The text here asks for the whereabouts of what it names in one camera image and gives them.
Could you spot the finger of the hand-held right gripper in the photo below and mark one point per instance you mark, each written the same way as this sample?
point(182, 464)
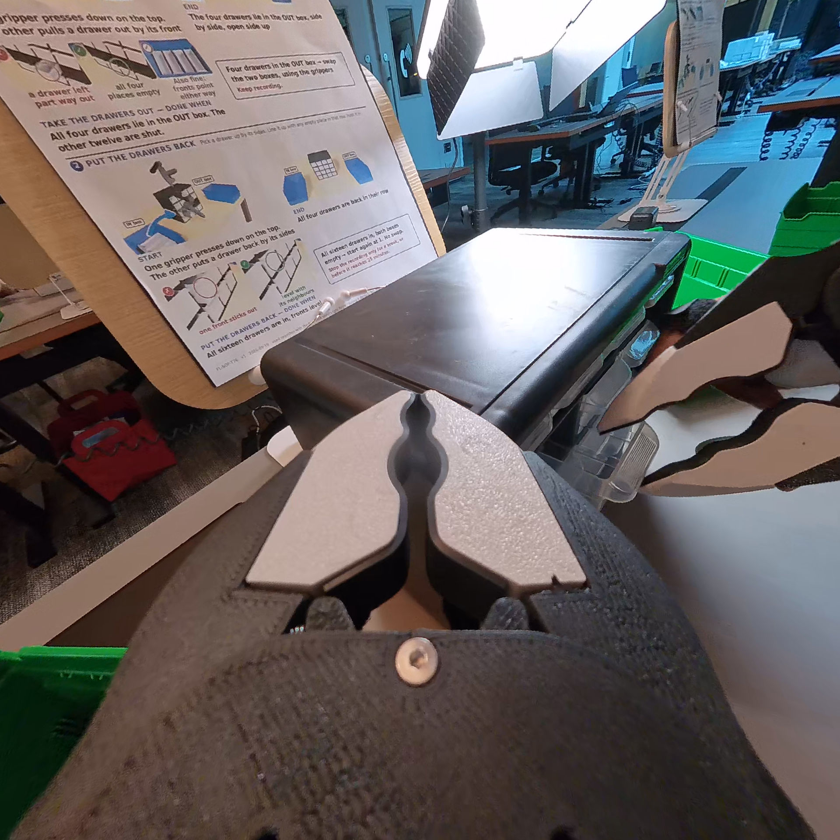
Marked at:
point(787, 453)
point(715, 358)

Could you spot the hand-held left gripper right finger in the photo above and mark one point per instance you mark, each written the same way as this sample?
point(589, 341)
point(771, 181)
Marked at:
point(499, 512)

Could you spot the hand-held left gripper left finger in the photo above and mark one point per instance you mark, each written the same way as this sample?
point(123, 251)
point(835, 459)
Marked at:
point(328, 512)

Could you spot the green plastic bin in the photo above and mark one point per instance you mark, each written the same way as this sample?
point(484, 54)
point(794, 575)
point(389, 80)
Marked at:
point(715, 269)
point(39, 722)

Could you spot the set of clear drawers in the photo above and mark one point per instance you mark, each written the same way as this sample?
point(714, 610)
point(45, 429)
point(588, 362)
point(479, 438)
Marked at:
point(610, 394)

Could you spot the clear plastic drawer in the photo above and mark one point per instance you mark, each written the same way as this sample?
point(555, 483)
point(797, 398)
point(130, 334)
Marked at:
point(623, 469)

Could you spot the black drawer cabinet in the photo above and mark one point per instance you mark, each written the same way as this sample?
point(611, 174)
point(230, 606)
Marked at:
point(472, 308)

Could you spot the light desk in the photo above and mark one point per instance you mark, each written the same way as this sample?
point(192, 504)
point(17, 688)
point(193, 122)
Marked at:
point(722, 590)

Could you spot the background office desk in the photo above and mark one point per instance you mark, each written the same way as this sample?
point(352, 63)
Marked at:
point(558, 128)

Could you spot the stack of green bins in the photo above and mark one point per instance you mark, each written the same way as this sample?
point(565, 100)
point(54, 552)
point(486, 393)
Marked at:
point(810, 216)

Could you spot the small black box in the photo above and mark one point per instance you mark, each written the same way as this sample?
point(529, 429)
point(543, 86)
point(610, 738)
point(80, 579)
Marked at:
point(644, 216)

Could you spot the red tote bag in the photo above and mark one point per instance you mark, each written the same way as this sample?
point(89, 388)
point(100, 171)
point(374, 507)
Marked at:
point(118, 459)

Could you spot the white instruction sheet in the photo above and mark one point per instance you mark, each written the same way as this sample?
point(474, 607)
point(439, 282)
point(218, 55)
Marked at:
point(699, 65)
point(229, 164)

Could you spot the wooden document stand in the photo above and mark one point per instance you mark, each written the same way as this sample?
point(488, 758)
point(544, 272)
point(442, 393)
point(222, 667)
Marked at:
point(669, 79)
point(98, 275)

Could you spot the studio softbox light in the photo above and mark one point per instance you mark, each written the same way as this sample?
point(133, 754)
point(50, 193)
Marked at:
point(499, 98)

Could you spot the wooden side table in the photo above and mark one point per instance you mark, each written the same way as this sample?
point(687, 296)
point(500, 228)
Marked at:
point(39, 334)

